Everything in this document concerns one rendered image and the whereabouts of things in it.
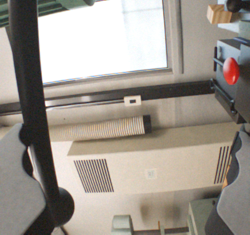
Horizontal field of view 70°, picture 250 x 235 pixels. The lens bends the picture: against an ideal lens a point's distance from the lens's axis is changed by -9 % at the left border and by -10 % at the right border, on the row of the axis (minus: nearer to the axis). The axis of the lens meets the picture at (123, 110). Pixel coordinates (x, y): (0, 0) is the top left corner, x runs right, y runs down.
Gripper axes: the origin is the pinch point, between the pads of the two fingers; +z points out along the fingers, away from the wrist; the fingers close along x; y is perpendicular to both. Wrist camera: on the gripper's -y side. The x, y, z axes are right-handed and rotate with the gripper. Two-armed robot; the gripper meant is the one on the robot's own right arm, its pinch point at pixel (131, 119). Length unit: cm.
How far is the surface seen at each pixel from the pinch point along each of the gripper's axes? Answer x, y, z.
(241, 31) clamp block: 16.6, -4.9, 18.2
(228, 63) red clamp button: 10.4, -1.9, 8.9
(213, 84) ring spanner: 13.5, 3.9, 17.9
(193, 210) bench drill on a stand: 76, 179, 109
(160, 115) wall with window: 30, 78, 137
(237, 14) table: 22.4, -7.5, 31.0
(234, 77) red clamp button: 10.8, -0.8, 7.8
